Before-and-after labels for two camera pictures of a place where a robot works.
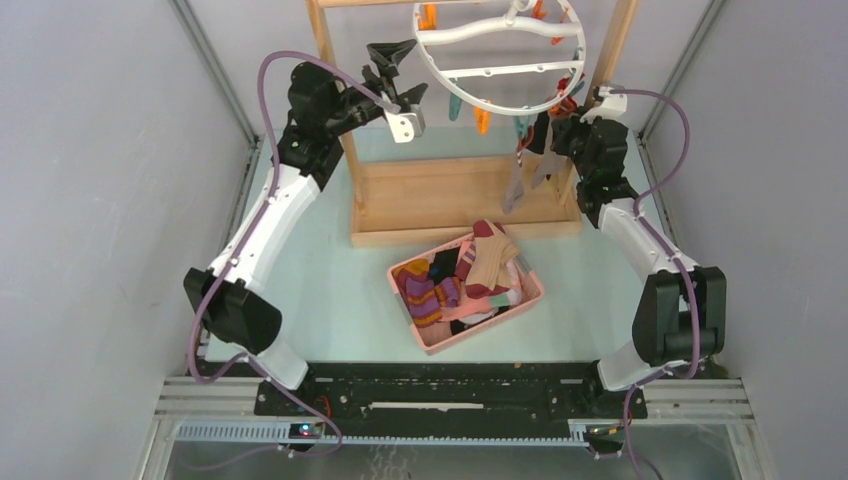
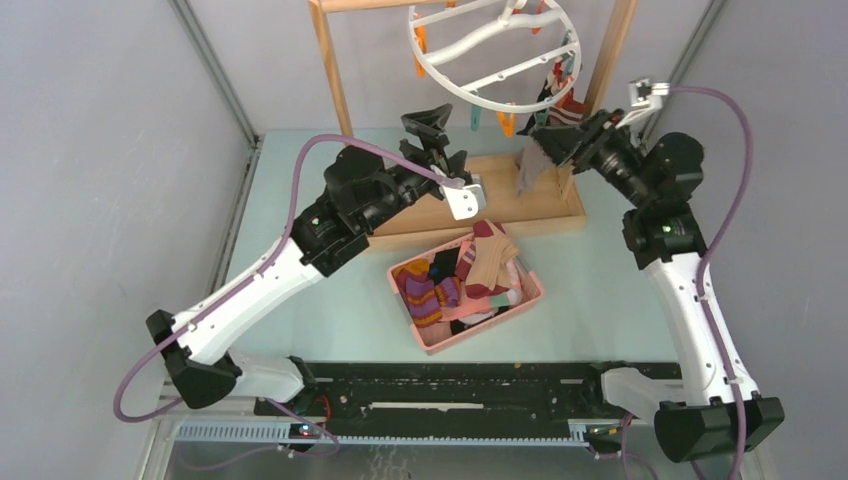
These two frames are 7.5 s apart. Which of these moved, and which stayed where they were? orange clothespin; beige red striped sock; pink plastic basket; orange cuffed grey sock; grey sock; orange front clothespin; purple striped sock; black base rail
Moved: orange cuffed grey sock; grey sock; orange clothespin; orange front clothespin
Stayed: purple striped sock; pink plastic basket; black base rail; beige red striped sock
